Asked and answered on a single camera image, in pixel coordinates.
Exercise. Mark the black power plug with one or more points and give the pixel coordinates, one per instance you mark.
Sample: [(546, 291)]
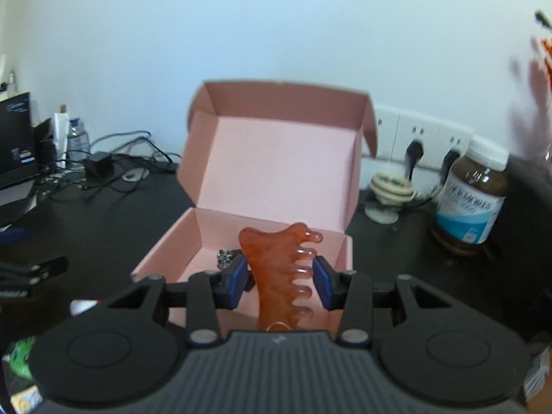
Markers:
[(415, 150), (450, 161)]

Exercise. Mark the brown supplement bottle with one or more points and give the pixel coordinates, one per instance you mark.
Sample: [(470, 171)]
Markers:
[(468, 207)]

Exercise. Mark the white wall socket plate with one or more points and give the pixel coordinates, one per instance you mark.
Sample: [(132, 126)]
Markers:
[(457, 138), (386, 129), (425, 131)]

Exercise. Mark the green packet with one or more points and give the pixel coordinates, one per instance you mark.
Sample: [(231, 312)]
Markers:
[(21, 358)]

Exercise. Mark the black desktop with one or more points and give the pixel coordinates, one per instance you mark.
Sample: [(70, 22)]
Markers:
[(108, 233)]

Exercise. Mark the orange artificial flowers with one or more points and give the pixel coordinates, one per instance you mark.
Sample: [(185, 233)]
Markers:
[(547, 51)]

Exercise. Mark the pink cardboard box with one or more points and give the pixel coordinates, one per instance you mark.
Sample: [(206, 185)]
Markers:
[(280, 159)]

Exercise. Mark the amber massage comb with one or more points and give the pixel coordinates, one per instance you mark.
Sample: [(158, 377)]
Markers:
[(276, 267)]

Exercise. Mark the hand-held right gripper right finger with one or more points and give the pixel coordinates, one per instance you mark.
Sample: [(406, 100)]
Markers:
[(324, 284)]

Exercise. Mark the clear water bottle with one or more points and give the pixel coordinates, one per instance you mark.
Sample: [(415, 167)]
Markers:
[(79, 140)]

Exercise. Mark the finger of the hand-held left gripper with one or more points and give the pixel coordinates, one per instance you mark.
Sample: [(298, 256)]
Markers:
[(43, 269)]

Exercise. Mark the black laptop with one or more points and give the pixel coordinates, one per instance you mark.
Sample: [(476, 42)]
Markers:
[(15, 138)]

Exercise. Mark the small black box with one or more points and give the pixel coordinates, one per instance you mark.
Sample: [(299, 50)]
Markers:
[(44, 146)]

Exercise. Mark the white plastic bottle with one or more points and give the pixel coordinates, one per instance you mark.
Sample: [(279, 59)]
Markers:
[(61, 138)]

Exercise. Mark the small grey puck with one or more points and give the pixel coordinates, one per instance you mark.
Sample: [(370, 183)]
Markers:
[(134, 175)]

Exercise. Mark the black power adapter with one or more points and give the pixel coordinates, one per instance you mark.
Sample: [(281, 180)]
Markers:
[(98, 166)]

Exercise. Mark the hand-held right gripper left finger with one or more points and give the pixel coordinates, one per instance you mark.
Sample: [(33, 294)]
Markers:
[(236, 282)]

